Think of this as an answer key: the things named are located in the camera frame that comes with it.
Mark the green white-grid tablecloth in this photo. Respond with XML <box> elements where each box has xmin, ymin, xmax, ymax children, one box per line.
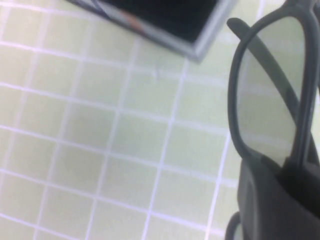
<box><xmin>0</xmin><ymin>0</ymin><xmax>320</xmax><ymax>240</ymax></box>

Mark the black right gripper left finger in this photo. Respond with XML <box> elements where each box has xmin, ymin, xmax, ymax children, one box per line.
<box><xmin>235</xmin><ymin>154</ymin><xmax>320</xmax><ymax>240</ymax></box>

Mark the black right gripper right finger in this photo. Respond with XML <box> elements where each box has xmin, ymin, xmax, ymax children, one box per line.
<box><xmin>277</xmin><ymin>134</ymin><xmax>320</xmax><ymax>218</ymax></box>

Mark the black glasses case printed side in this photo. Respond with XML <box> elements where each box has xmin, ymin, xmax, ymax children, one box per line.
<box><xmin>64</xmin><ymin>0</ymin><xmax>238</xmax><ymax>63</ymax></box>

